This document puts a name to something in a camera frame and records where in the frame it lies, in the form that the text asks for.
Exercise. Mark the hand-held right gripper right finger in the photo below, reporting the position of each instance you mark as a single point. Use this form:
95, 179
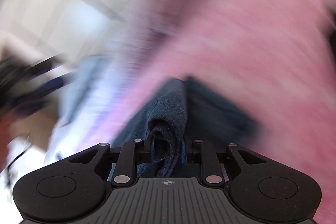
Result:
183, 155

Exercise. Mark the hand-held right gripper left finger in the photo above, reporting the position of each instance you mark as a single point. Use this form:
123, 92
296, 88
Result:
131, 150

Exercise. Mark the blue jeans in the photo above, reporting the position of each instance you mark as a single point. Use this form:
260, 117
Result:
168, 113

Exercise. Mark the pink floral blanket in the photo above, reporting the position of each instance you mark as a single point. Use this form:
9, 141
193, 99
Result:
249, 43

